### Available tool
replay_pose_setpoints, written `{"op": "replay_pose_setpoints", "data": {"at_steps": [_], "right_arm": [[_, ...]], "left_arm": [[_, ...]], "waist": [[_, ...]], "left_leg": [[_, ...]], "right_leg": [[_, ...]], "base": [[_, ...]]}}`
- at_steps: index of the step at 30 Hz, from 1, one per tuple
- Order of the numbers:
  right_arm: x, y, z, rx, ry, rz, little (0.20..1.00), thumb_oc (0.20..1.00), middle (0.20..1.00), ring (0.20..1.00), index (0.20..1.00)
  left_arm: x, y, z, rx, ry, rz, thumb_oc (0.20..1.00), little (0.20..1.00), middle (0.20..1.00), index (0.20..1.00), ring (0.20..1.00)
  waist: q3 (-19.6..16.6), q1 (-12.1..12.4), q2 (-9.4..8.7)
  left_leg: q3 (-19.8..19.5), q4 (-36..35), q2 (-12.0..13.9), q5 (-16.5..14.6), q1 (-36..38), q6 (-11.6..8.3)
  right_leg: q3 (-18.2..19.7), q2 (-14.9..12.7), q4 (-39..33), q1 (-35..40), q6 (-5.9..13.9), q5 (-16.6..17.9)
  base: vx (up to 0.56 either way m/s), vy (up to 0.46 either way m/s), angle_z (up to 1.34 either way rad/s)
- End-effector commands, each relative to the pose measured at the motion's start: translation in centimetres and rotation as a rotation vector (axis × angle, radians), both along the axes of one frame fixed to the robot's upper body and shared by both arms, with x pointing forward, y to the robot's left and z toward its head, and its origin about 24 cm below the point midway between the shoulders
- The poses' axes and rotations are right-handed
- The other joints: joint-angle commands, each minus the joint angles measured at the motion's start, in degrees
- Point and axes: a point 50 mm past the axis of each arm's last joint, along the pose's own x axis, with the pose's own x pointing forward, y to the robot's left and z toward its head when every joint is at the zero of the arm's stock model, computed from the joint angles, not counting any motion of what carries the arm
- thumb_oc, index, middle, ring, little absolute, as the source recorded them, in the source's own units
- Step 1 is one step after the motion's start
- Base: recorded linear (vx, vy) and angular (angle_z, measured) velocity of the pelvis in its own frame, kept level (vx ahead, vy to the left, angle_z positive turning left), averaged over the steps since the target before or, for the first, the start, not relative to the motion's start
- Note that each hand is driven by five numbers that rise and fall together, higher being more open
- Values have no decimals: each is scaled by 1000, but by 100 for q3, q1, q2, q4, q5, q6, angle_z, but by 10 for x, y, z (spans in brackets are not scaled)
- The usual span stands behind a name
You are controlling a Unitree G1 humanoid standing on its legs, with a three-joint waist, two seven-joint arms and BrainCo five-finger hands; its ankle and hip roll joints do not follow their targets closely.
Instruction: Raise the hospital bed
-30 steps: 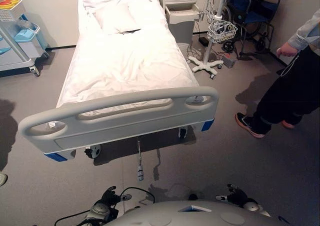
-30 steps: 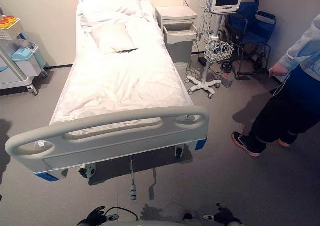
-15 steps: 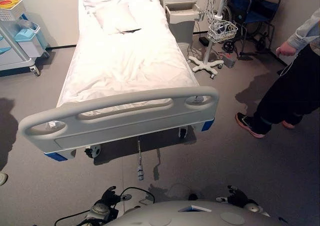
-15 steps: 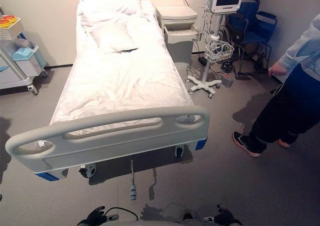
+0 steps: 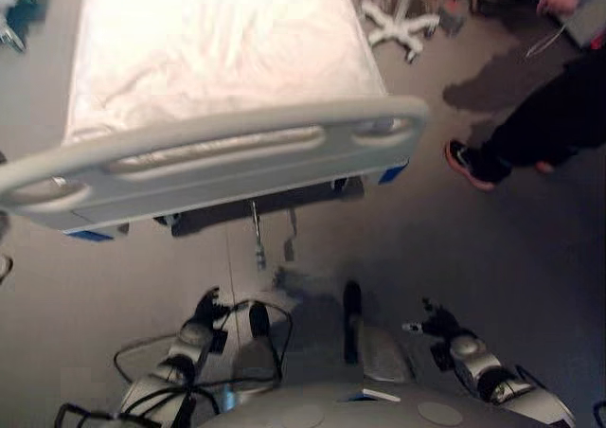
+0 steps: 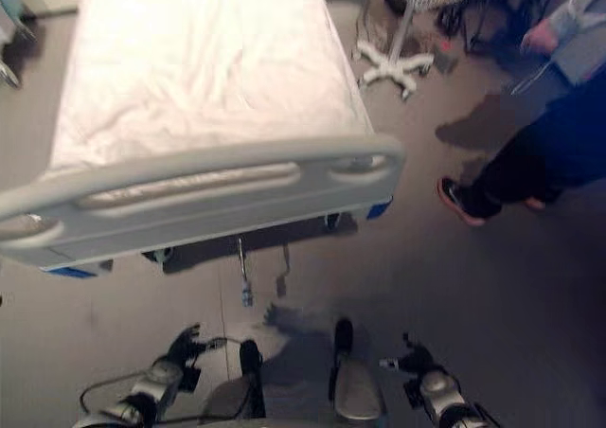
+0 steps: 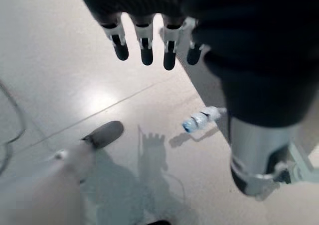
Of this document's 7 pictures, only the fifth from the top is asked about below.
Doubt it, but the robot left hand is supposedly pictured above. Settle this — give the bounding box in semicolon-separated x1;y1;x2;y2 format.
192;285;234;334

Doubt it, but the robot leg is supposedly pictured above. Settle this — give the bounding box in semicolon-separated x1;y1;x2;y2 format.
231;301;285;391
341;279;418;384

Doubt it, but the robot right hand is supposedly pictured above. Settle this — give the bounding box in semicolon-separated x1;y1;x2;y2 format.
401;296;464;343

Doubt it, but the thin white cable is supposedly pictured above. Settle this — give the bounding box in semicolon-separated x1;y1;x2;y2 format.
524;23;569;61

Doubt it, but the grey plastic bed footboard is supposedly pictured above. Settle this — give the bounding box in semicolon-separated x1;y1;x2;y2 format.
0;95;431;241

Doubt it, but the steel bed crank handle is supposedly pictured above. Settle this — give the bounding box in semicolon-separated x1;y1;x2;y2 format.
282;207;299;262
249;200;267;272

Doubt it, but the black shoe orange sole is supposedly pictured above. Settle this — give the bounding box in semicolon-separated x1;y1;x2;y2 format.
444;138;510;193

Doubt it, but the person's leg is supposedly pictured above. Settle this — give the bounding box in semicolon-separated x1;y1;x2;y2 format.
481;44;606;184

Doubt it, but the white bed sheet mattress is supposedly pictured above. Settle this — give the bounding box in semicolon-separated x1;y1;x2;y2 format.
63;0;389;146

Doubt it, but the medical cart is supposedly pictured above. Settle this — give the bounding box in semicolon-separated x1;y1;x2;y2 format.
0;0;45;54

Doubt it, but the white wheeled stand base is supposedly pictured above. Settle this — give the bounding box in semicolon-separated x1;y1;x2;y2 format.
361;0;442;63

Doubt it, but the robot right leg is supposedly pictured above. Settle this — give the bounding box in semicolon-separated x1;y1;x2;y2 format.
341;279;418;384

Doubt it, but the dark metal bed frame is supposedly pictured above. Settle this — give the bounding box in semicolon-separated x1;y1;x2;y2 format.
152;177;366;239

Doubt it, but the robot left leg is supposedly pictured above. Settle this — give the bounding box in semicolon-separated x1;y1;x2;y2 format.
231;301;285;391

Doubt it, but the robot silver torso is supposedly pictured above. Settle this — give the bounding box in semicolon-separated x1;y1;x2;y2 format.
197;383;526;428

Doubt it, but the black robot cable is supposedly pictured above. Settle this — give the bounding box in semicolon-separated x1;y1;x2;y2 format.
112;297;287;415

